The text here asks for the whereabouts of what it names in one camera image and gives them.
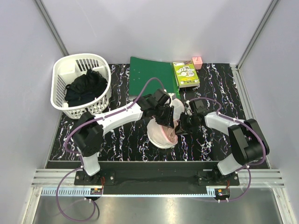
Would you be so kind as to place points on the white mesh laundry bag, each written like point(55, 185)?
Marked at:
point(154, 130)

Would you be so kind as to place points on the black clothes in basket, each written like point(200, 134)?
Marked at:
point(85, 88)

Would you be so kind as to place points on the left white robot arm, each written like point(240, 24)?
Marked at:
point(90, 130)

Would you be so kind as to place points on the black marbled table mat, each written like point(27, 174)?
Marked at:
point(130, 142)

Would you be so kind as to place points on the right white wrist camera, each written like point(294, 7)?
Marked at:
point(188, 110)

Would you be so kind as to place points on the beige pink bra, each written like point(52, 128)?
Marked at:
point(169, 135)

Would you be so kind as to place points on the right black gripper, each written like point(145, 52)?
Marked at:
point(181, 129)

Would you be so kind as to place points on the green book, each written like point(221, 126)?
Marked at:
point(185, 74)

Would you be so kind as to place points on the green folder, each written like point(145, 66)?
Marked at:
point(141, 70)

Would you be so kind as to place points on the white plastic laundry basket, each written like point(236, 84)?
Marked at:
point(66, 70)

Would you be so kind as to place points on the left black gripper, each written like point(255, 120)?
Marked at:
point(168, 120)

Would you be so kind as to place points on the pink small box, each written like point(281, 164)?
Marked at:
point(197, 62)

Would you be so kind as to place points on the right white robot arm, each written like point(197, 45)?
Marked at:
point(247, 142)

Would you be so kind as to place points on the black mounting base plate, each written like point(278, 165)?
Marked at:
point(155, 178)

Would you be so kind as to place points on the white cable duct rail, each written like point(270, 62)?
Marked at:
point(68, 191)

